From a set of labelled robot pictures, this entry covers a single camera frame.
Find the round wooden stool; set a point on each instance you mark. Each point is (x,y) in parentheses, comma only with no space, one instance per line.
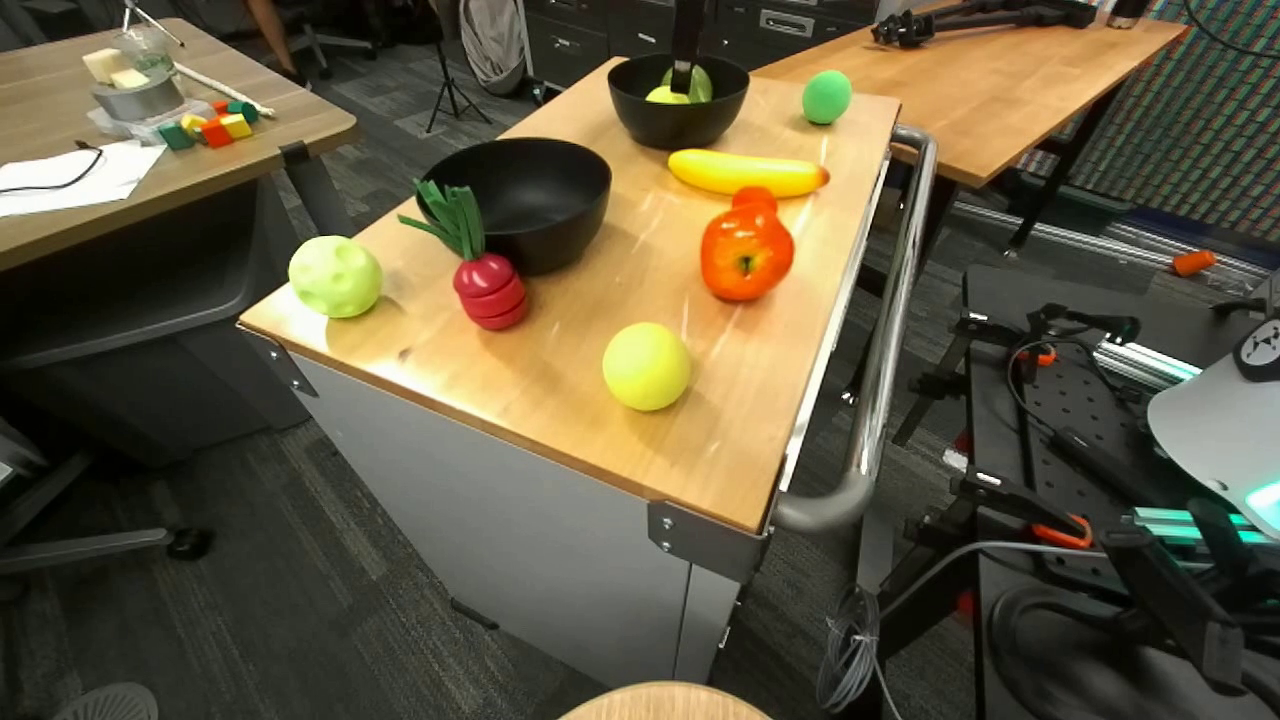
(664,701)

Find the black bowl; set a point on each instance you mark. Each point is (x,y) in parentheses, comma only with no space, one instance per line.
(543,202)
(687,125)

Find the black bowl near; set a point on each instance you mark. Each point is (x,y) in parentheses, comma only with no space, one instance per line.
(543,202)

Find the light green dimpled toy ball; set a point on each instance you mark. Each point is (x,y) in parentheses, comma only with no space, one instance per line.
(333,277)

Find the black bowl far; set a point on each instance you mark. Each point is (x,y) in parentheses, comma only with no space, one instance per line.
(687,125)

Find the metal cart handle bar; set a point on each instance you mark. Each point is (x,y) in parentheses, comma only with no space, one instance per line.
(872,401)

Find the orange clamp tool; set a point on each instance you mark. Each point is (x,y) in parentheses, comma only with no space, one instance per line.
(1073,535)

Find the yellow toy banana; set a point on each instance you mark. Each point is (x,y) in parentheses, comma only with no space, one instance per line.
(733,168)

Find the wooden side table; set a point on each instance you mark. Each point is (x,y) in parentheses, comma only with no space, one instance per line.
(990,99)

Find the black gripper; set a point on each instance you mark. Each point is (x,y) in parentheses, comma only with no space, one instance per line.
(687,42)

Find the orange toy tomato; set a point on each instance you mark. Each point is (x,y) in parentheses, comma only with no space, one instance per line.
(744,259)

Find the yellow-green toy lemon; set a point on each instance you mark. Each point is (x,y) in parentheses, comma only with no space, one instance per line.
(647,364)

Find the white cart cabinet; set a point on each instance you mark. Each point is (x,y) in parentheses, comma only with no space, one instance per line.
(529,544)

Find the clear plastic container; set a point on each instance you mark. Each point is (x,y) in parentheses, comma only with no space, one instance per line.
(135,77)

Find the colourful toy blocks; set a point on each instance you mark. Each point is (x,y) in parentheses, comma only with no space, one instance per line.
(214,125)

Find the white paper sheet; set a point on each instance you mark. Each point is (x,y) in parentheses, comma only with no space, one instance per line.
(78,177)

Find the green toy pepper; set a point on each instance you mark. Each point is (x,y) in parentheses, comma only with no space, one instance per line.
(703,85)

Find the red toy strawberry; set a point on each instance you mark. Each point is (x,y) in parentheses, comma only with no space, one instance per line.
(754,199)

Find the red toy radish green leaves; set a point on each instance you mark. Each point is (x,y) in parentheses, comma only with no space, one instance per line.
(485,280)

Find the yellow toy ball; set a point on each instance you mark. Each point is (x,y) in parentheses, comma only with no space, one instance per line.
(664,99)

